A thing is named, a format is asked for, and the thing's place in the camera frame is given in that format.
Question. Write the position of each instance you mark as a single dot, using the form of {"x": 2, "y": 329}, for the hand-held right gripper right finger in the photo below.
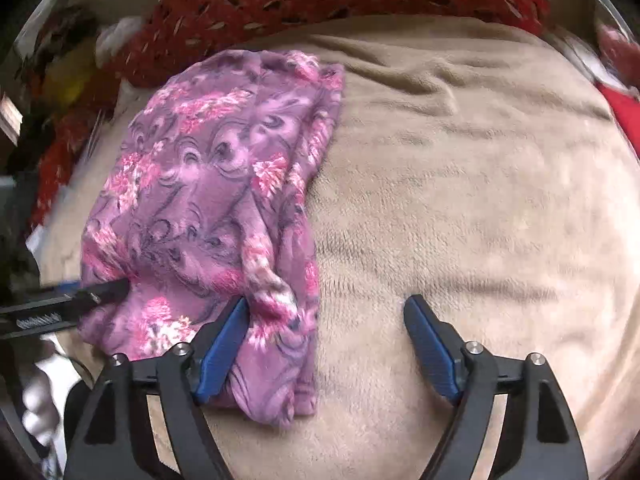
{"x": 430, "y": 350}

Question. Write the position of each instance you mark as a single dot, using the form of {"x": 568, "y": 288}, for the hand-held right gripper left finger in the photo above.
{"x": 222, "y": 355}

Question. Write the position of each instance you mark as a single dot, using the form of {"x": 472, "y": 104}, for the red cloth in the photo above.
{"x": 625, "y": 105}

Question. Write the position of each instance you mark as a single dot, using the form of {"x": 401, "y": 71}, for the beige fleece blanket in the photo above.
{"x": 450, "y": 220}

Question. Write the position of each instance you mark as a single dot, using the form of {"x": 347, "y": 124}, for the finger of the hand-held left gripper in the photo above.
{"x": 107, "y": 291}

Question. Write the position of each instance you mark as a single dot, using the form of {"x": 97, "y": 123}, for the purple floral garment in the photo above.
{"x": 210, "y": 200}

